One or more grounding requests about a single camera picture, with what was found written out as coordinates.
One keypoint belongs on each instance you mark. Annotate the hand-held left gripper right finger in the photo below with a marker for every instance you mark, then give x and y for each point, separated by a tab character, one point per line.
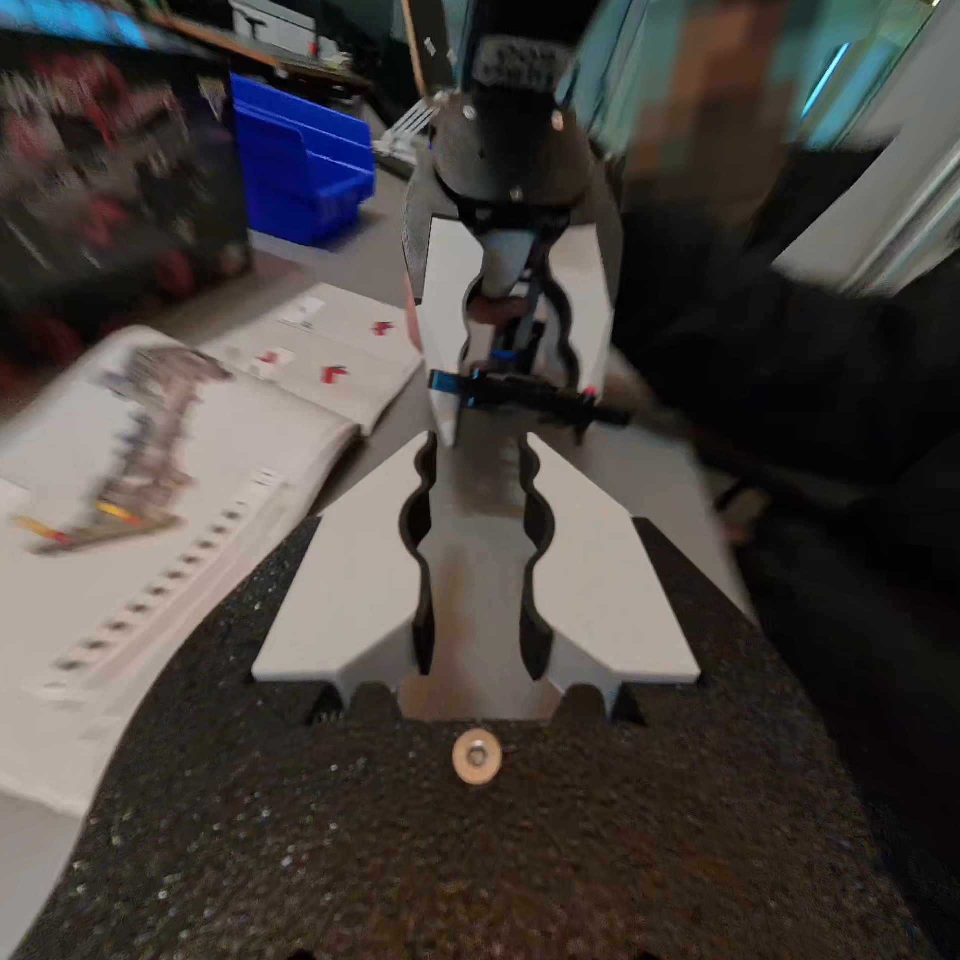
600	592

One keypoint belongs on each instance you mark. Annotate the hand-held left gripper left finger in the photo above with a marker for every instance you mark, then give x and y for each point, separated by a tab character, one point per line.
352	592

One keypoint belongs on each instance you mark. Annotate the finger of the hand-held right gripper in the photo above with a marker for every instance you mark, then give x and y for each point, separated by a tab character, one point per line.
589	300
444	300

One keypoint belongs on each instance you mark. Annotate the black toy brick assembly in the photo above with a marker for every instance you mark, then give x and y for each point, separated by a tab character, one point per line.
525	394

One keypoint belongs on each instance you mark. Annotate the person's right hand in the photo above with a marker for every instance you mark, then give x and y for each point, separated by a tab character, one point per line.
499	309

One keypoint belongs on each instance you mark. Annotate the blue plastic bin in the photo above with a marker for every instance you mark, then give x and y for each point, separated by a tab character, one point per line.
300	165

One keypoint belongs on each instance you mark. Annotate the person's dark clothed body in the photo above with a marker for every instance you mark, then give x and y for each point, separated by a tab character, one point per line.
787	375

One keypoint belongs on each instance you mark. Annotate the open instruction booklet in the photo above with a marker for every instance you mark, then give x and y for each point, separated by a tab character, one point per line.
225	420

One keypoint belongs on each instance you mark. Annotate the black toy set box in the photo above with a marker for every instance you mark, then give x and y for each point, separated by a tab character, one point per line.
112	195

